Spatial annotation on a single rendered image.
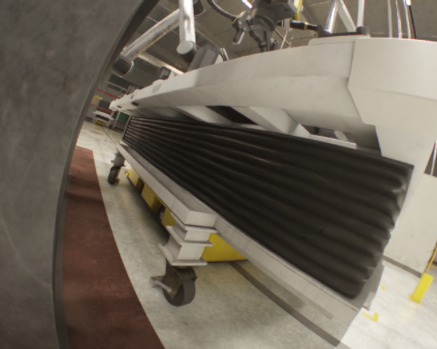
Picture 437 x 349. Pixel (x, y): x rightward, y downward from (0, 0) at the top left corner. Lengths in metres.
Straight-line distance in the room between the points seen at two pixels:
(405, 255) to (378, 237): 4.65
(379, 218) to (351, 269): 0.13
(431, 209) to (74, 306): 5.42
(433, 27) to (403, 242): 9.53
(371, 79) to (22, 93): 0.40
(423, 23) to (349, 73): 11.50
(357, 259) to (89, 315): 0.79
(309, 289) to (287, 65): 0.50
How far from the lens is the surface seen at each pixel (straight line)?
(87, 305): 0.81
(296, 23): 1.14
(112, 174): 2.16
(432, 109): 0.27
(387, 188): 0.54
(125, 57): 2.01
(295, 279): 0.58
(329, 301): 0.56
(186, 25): 1.48
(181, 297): 0.84
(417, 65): 0.28
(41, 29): 0.29
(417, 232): 5.18
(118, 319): 0.79
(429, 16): 11.53
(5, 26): 0.31
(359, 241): 0.53
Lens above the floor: 0.61
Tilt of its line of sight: 3 degrees down
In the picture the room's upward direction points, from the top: 21 degrees clockwise
